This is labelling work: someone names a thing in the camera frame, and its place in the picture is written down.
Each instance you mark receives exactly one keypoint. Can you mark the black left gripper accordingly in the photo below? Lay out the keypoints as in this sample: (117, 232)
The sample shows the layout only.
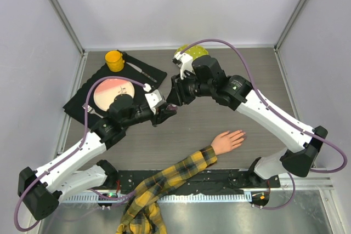
(161, 114)

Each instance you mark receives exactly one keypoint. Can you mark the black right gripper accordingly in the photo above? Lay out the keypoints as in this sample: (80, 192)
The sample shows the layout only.
(177, 95)

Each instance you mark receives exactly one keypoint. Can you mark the purple nail polish bottle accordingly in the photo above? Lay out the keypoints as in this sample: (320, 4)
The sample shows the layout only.
(172, 107)

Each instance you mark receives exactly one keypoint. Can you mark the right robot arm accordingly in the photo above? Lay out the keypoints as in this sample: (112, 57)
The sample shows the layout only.
(204, 77)

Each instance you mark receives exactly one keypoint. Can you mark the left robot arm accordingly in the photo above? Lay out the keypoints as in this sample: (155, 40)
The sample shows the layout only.
(42, 189)

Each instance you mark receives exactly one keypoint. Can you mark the mannequin hand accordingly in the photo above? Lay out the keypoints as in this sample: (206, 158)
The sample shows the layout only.
(228, 141)

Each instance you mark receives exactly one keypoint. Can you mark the green polka dot dish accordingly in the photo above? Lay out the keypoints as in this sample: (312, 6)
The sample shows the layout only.
(195, 51)

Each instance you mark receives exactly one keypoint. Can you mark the pink and cream plate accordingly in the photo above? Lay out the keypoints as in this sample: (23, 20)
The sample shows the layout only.
(105, 93)

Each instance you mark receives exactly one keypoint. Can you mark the yellow ceramic mug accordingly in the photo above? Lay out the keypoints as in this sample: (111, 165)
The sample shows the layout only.
(114, 60)

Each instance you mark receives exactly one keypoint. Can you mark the silver fork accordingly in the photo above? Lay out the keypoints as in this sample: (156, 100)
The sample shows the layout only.
(91, 110)

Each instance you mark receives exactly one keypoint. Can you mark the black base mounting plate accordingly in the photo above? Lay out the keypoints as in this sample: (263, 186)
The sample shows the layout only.
(207, 182)

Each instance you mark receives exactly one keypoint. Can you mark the black cloth placemat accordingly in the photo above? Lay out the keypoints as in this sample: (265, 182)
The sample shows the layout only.
(95, 69)

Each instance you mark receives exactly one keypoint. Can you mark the yellow plaid shirt sleeve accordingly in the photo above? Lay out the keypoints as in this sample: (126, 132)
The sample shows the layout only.
(142, 213)

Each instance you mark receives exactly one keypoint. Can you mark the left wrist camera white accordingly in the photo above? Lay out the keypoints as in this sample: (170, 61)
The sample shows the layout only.
(154, 99)

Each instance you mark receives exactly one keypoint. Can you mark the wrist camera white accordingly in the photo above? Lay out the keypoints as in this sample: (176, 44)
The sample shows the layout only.
(184, 62)
(154, 99)

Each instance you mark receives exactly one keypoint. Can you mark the table knife with dark handle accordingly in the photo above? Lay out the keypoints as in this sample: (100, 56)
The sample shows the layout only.
(142, 72)

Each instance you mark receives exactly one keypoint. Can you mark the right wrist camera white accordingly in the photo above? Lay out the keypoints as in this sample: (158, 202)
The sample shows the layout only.
(184, 62)

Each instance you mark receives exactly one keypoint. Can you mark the aluminium frame rail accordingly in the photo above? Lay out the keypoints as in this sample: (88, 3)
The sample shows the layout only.
(71, 108)

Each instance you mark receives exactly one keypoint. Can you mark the slotted cable duct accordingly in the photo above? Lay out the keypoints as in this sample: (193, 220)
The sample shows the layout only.
(89, 197)

